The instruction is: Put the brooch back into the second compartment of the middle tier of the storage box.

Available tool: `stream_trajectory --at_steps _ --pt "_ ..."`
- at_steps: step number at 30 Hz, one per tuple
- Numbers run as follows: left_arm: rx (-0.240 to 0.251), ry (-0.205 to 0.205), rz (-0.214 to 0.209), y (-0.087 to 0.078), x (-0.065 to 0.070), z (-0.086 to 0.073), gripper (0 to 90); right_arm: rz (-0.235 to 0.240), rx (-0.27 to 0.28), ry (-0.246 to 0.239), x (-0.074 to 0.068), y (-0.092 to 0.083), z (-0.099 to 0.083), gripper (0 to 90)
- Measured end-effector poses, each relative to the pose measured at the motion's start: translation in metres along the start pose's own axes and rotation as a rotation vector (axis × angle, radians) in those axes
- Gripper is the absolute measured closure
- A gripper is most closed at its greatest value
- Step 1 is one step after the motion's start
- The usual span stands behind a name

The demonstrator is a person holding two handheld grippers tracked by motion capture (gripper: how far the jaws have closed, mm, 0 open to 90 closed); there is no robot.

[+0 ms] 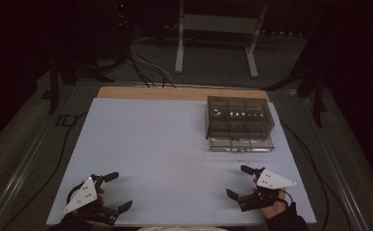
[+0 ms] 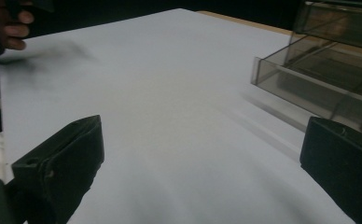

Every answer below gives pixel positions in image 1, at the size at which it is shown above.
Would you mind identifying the grey metal floor rail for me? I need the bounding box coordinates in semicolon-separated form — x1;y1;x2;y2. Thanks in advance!
298;94;373;231
0;81;80;231

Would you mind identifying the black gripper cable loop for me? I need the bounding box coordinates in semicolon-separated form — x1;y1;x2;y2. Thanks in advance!
282;188;294;208
65;181;87;206

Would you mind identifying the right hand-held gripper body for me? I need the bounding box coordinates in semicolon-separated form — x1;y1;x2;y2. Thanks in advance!
237;167;298;213

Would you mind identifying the white metal stand frame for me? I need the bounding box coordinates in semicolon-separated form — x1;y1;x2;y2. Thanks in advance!
174;0;269;79

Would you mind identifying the bundle of floor cables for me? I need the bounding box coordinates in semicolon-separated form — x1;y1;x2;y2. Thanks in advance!
127;42;178;90

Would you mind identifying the black tripod stand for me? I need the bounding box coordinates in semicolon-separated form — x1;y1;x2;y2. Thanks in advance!
47;47;115;116
261;61;329;128

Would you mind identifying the person's left hand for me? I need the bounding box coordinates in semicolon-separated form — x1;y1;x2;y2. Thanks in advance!
78;187;108;223

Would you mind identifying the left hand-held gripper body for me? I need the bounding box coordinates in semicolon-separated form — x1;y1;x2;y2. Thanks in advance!
62;173;120;226

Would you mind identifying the person's right hand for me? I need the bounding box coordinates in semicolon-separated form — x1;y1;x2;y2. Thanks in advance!
252;178;288;219

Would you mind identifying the dark device with red light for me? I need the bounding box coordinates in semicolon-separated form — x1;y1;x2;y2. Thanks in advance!
112;0;135;30

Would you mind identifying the white table mat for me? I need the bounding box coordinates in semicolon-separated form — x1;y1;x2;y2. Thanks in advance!
45;97;318;227

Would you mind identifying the smoky clear plastic drawer box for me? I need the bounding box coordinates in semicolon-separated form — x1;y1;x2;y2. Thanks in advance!
205;95;276;153

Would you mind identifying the long black floor cable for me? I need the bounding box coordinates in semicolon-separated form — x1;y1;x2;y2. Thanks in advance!
280;119;333;231
0;110;89;231

